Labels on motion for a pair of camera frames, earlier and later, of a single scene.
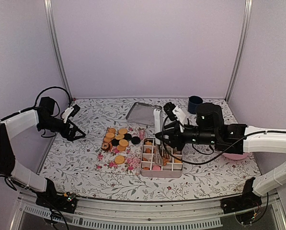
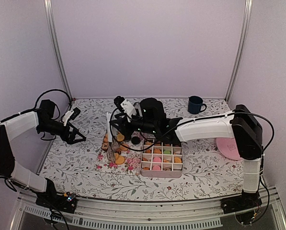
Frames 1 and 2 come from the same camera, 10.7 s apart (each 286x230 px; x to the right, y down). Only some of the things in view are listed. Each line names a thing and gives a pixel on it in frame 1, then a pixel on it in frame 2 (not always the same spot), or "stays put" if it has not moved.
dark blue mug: [193, 101] stays put
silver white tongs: [158, 122] -> [110, 148]
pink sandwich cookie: [156, 168] stays put
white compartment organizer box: [172, 166] stays put
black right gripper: [175, 141] -> [123, 129]
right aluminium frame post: [248, 10] stays put
